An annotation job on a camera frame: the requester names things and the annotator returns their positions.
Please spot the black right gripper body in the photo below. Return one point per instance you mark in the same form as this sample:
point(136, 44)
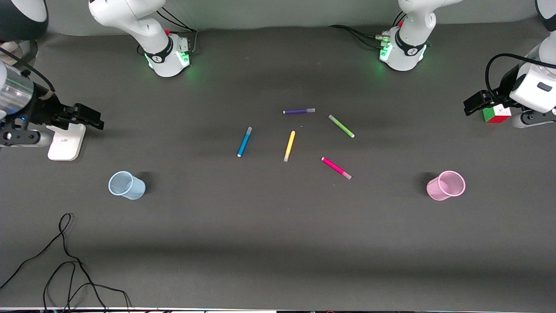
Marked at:
point(47, 110)

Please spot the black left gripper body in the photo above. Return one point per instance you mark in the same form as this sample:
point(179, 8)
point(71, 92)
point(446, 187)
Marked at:
point(503, 89)

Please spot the pink marker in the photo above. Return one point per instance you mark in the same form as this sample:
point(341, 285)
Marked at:
point(334, 167)

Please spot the blue marker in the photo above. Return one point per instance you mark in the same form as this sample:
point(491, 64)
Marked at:
point(244, 142)

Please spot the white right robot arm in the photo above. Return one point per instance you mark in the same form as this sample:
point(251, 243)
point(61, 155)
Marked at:
point(130, 17)

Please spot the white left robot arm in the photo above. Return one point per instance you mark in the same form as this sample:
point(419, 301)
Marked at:
point(406, 52)

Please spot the Rubik's cube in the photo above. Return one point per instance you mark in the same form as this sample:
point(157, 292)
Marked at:
point(497, 115)

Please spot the white rounded rectangular box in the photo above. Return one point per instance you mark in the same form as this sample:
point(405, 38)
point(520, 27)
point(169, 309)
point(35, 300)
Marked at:
point(65, 145)

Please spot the light blue plastic cup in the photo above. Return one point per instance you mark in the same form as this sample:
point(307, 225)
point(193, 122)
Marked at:
point(130, 189)

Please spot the pink plastic cup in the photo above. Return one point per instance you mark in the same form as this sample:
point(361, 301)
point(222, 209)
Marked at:
point(443, 187)

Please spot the green marker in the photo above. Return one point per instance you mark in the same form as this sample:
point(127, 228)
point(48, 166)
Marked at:
point(341, 126)

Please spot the purple marker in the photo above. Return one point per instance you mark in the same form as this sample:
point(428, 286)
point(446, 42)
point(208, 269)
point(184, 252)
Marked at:
point(299, 111)

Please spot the yellow marker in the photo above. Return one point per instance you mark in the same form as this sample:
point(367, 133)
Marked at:
point(289, 145)

